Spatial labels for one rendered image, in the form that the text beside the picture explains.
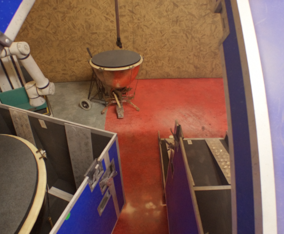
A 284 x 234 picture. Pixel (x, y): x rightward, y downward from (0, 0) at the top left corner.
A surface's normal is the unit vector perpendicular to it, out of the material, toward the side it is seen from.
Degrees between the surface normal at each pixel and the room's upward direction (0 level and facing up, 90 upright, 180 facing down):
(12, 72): 90
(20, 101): 90
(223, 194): 0
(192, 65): 90
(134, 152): 0
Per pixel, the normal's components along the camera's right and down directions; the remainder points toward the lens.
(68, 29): 0.06, 0.61
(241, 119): -1.00, 0.00
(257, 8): 0.00, -0.18
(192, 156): 0.00, -0.81
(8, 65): 0.50, 0.54
